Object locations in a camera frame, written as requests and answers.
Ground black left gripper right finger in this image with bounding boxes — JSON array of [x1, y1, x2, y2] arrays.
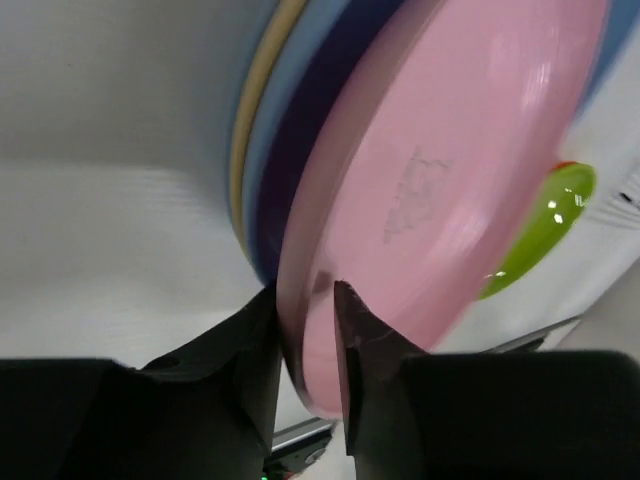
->
[[334, 281, 639, 479]]

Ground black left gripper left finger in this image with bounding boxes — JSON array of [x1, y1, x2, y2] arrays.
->
[[1, 287, 281, 479]]

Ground green plate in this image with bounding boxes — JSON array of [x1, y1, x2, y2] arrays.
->
[[479, 163, 597, 299]]

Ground orange plate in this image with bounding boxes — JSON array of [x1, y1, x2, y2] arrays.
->
[[549, 161, 578, 174]]

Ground pink plate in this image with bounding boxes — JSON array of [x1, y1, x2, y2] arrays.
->
[[277, 1, 608, 419]]

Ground blue plate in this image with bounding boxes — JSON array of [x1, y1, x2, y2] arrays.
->
[[242, 1, 639, 285]]

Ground beige plate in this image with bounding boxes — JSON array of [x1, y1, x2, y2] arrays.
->
[[230, 0, 309, 261]]

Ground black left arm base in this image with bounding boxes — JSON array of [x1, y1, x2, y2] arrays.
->
[[261, 436, 330, 480]]

